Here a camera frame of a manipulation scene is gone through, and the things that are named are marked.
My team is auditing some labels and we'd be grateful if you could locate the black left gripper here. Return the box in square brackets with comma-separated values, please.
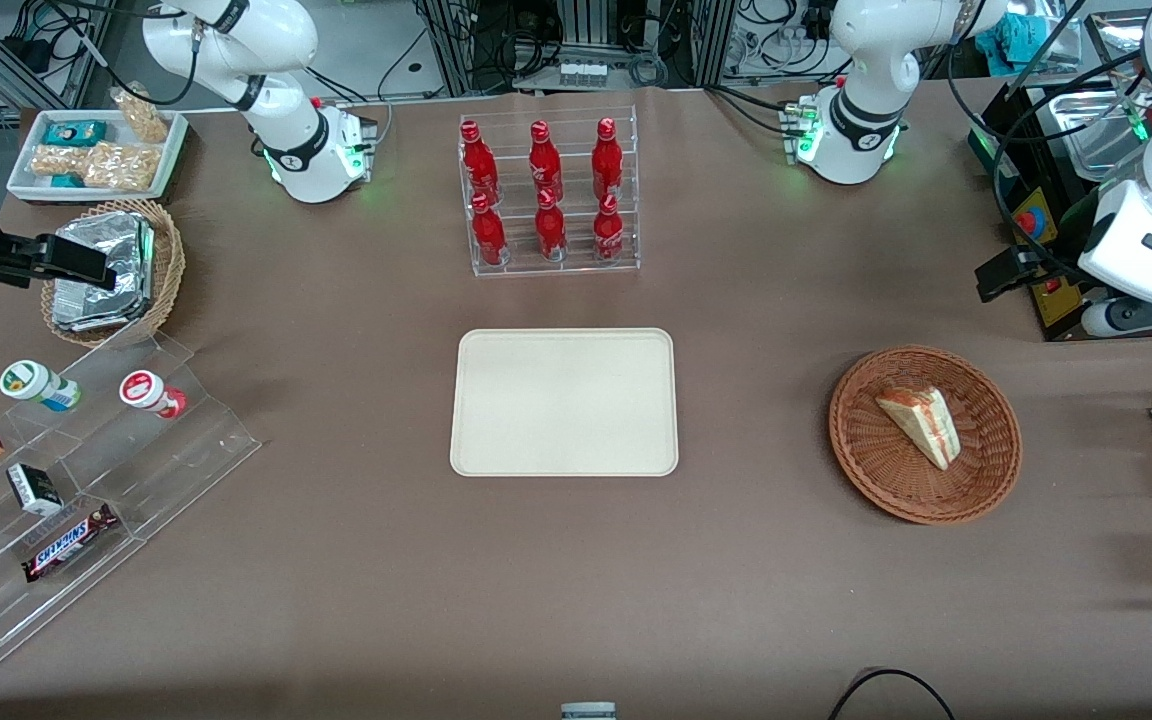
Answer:
[975, 246, 1103, 304]

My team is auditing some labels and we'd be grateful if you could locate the triangle sandwich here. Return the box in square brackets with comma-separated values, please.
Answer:
[875, 385, 963, 472]

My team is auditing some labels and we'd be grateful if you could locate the tan wicker basket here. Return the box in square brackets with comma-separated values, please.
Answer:
[40, 198, 186, 349]

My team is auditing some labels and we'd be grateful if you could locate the white rectangular snack tray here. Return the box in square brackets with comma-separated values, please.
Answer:
[6, 108, 189, 203]

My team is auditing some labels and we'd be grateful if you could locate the stainless steel tray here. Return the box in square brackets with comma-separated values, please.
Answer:
[1045, 87, 1152, 182]

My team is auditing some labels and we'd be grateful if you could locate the brown round wicker basket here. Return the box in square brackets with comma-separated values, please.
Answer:
[828, 345, 1024, 526]

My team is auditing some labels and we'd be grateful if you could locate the cream plastic serving tray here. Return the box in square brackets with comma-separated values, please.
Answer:
[449, 327, 680, 478]

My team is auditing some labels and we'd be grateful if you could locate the silver foil wrapped package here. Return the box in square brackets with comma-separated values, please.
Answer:
[52, 211, 156, 334]

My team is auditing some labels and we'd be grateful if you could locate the yellow emergency stop button box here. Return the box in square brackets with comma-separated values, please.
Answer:
[1011, 187, 1060, 247]

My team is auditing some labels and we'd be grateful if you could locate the large clear bag of crackers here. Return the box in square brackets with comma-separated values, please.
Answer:
[83, 141, 160, 193]

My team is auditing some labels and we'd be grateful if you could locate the rice cracker bar pack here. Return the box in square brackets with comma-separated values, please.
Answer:
[30, 144, 89, 180]

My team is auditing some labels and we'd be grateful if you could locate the green lid yogurt cup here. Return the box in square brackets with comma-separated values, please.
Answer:
[0, 359, 83, 413]

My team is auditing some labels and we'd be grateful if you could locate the teal snack box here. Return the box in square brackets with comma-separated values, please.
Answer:
[43, 119, 108, 148]

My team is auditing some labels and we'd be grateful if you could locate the red lid yogurt cup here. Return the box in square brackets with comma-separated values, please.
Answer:
[118, 369, 188, 420]

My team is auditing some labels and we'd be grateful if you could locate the clear bag of puffed snacks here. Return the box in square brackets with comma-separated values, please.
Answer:
[110, 83, 171, 144]

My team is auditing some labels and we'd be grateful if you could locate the clear acrylic stepped shelf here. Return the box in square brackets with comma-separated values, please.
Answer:
[0, 333, 263, 682]

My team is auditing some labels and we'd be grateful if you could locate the small black white carton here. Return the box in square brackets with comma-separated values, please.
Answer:
[5, 462, 65, 518]

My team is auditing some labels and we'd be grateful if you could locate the teal cloth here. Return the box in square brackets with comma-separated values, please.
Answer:
[974, 13, 1049, 67]

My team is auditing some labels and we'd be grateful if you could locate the snickers chocolate bar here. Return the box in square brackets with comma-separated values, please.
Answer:
[20, 502, 121, 584]

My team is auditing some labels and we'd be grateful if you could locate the red cola bottle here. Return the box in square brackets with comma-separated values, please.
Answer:
[591, 117, 626, 198]
[460, 119, 500, 203]
[592, 192, 628, 264]
[528, 119, 566, 198]
[533, 187, 570, 263]
[470, 191, 510, 267]

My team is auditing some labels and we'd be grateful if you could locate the brown table cover sheet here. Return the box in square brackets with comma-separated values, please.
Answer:
[0, 84, 1152, 720]

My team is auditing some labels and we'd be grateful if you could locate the clear acrylic bottle rack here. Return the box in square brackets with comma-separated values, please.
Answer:
[457, 104, 643, 280]

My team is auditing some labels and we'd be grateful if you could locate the yellow red switch box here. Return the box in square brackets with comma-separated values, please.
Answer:
[1033, 275, 1088, 330]

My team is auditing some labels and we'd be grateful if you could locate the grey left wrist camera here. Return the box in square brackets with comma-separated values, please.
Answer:
[1080, 294, 1152, 339]

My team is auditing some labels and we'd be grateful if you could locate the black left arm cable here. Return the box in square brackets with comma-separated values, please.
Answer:
[944, 0, 1152, 206]

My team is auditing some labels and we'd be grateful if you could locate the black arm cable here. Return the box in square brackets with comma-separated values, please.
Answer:
[34, 0, 201, 108]
[944, 0, 1152, 206]

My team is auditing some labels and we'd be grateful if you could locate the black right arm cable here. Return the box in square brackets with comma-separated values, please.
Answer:
[34, 0, 201, 108]

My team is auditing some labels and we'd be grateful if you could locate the black cable loop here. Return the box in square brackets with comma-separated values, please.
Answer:
[828, 667, 956, 720]

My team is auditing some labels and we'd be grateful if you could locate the aluminium profile frame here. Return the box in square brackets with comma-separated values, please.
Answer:
[414, 0, 739, 97]

